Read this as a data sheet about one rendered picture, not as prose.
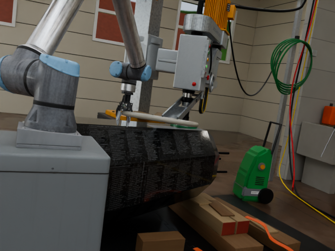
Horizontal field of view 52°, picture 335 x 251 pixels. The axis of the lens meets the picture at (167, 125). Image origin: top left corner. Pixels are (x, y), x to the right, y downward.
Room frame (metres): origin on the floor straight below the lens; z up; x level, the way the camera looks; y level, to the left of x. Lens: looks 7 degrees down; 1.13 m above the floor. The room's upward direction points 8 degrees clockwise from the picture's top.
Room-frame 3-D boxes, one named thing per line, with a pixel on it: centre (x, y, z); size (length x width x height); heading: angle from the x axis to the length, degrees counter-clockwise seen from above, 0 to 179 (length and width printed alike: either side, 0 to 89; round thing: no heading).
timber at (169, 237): (2.15, -0.06, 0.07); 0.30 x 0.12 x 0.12; 114
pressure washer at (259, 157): (3.68, -1.02, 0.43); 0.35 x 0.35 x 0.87; 15
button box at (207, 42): (2.67, -0.22, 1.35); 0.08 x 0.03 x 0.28; 164
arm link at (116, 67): (1.99, 0.30, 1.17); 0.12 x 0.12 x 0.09; 66
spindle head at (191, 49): (2.85, -0.15, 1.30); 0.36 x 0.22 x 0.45; 164
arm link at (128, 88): (2.09, 0.26, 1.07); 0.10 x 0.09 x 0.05; 104
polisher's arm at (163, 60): (3.41, 0.13, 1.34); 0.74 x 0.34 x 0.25; 89
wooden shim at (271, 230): (2.62, -0.86, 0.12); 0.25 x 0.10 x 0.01; 26
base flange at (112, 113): (3.42, 0.33, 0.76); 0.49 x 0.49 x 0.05; 30
